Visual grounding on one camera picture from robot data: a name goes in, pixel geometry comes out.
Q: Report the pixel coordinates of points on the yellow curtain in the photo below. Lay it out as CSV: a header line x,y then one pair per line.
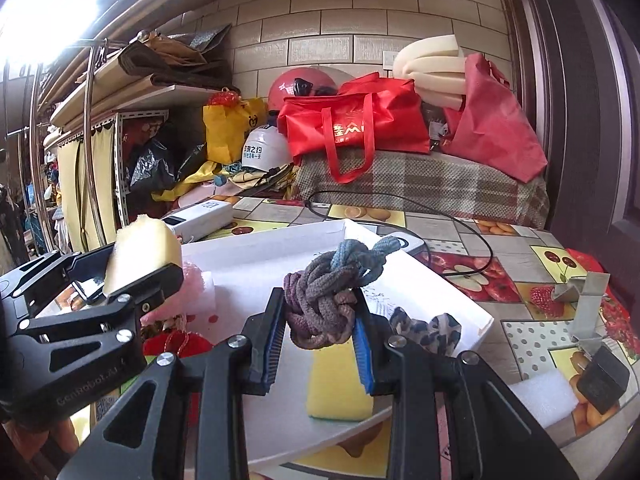
x,y
100,185

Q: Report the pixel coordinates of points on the white folded paper stand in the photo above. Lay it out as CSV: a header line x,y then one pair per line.
x,y
590,310

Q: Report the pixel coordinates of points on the white foam block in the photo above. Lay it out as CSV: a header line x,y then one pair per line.
x,y
540,397

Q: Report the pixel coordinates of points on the plaid cushion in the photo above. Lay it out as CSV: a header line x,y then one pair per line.
x,y
425,185

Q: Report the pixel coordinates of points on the white wall switch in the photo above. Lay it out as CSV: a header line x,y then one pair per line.
x,y
389,58

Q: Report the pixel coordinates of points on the beige shelf board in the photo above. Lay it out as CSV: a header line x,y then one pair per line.
x,y
125,97

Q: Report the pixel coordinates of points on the red nonwoven bag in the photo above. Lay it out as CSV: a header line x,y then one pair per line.
x,y
490,125

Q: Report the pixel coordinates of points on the flattened cardboard stack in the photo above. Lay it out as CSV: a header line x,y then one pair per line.
x,y
165,67

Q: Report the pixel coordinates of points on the black plastic bag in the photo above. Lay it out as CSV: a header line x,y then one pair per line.
x,y
155,165

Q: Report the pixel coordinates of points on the white helmet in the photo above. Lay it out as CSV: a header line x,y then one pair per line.
x,y
265,150

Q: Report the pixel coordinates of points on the red helmet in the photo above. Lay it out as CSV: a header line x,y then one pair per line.
x,y
290,87

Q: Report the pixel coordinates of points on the green and yellow sponge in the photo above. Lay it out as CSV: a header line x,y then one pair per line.
x,y
335,390

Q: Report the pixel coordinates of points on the metal shelf rack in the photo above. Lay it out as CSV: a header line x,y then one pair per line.
x,y
120,170

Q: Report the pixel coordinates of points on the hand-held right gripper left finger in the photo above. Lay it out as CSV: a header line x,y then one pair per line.
x,y
270,345

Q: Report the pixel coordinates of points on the cream foam pile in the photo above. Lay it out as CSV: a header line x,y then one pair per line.
x,y
430,67

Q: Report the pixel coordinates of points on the yellow bag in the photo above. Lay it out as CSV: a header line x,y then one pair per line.
x,y
227,130

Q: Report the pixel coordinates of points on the black power adapter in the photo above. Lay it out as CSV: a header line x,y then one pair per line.
x,y
602,377

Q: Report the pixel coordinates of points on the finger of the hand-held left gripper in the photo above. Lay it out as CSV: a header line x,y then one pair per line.
x,y
95,262
145,282

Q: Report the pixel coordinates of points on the leopard print scrunchie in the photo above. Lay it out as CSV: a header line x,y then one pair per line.
x,y
430,335

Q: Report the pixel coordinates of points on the red tote bag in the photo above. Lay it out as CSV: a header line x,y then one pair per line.
x,y
360,120

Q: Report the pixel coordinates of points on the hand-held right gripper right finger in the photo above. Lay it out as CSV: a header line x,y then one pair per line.
x,y
362,355

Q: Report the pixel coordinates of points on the red cloth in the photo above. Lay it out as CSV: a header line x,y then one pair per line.
x,y
582,260

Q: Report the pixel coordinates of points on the white cardboard tray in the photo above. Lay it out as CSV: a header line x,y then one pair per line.
x,y
280,255

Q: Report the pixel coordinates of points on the white power bank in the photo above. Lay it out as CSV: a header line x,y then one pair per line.
x,y
200,220

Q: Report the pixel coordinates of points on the yellow cloth pile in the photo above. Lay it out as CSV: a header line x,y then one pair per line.
x,y
195,176

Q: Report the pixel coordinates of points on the cream foam piece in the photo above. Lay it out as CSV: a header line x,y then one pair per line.
x,y
145,250

